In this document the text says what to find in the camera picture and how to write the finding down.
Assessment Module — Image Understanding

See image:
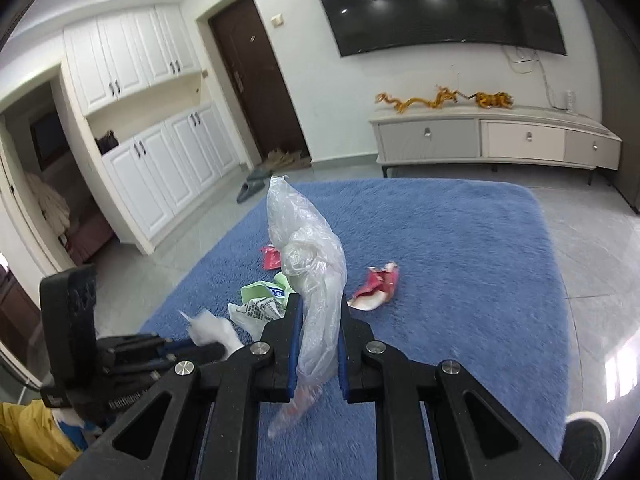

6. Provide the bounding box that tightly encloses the white cabinet unit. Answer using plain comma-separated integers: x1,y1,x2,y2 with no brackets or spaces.
60,2,242,257

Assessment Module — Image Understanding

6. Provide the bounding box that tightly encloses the television cable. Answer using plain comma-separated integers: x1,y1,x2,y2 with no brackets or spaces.
502,45,566,108

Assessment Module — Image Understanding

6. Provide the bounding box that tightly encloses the white grey television cabinet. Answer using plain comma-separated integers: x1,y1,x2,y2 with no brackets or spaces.
369,104,623,186

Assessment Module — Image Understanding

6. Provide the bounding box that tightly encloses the red white wrapper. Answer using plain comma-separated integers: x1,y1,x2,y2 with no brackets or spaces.
347,261,401,311

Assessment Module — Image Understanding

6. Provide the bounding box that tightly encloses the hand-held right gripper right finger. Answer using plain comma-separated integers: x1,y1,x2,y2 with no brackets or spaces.
337,300,576,480

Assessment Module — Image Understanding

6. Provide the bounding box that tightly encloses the white blue patterned cloth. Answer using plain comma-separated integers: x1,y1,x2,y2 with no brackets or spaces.
54,407,103,448

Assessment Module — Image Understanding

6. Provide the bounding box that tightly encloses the white printed wrapper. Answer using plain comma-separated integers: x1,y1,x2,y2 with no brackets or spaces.
227,296,290,341

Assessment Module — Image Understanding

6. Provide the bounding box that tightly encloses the small red wrapper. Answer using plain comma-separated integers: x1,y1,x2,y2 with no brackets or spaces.
261,244,284,272

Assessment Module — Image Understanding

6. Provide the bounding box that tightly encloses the dark brown door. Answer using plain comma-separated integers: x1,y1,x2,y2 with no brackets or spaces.
207,0,311,166

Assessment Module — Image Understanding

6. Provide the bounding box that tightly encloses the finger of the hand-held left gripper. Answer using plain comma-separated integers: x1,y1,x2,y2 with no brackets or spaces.
99,334,197,361
107,342,227,380

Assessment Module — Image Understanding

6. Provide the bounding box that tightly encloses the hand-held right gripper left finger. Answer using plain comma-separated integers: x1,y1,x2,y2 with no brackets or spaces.
65,292,303,480

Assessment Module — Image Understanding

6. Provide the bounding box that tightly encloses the clear plastic bag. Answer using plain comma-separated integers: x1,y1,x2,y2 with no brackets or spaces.
266,175,348,441

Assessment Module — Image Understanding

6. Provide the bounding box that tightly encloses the orange dragon figurine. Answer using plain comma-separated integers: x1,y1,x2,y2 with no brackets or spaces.
376,86,472,113

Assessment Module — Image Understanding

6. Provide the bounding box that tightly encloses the orange tiger figurine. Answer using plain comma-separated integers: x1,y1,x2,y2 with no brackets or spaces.
470,91,515,110

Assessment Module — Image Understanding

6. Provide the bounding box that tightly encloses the dark red cloth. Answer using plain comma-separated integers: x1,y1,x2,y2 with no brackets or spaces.
67,215,113,266

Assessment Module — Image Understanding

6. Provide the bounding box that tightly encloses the brown cardboard pile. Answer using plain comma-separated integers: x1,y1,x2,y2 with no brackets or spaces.
260,149,311,170

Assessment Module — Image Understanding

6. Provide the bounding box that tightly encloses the green wrapper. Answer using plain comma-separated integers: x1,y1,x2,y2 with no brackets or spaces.
240,271,297,302

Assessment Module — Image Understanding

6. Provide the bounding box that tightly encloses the black wall television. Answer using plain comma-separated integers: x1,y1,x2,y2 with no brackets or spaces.
305,0,568,58

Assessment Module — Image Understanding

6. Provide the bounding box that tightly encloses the black bag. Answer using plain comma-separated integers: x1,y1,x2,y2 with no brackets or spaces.
96,130,120,156

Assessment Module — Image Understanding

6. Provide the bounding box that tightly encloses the black white shoe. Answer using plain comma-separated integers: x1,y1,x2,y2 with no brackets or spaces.
557,410,612,476

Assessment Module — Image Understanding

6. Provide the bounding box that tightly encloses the yellow cloth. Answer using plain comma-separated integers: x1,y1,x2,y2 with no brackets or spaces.
0,400,83,476

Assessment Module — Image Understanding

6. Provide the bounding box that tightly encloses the white tissue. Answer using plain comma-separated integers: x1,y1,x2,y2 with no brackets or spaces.
179,309,246,358

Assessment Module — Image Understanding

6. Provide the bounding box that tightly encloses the blue fluffy blanket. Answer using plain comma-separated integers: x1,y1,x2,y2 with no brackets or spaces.
137,177,573,480

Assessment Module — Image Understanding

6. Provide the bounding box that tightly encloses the white hanging coat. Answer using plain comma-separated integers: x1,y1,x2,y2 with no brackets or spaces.
25,172,71,236

